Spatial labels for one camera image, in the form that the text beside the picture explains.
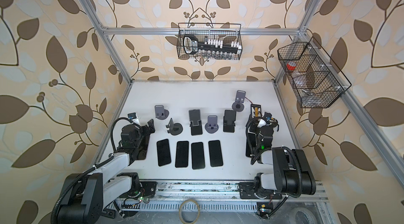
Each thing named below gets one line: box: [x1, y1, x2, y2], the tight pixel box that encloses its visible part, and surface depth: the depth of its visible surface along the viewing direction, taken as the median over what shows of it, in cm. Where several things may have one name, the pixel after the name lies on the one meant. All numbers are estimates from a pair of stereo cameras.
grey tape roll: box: [290, 207, 318, 224], surface depth 68 cm
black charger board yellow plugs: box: [250, 104, 262, 119], surface depth 104 cm
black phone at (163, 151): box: [156, 138, 171, 167], surface depth 87 cm
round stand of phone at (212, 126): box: [204, 115, 219, 134], surface depth 93 cm
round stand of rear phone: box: [231, 89, 247, 112], surface depth 104 cm
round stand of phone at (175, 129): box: [165, 117, 184, 136], surface depth 96 cm
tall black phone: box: [208, 139, 224, 168], surface depth 89 cm
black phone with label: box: [175, 140, 189, 168], surface depth 87 cm
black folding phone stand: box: [223, 109, 237, 134], surface depth 93 cm
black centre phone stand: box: [188, 108, 203, 136], surface depth 92 cm
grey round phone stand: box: [154, 104, 170, 120], surface depth 98 cm
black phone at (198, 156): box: [190, 141, 206, 170], surface depth 88 cm
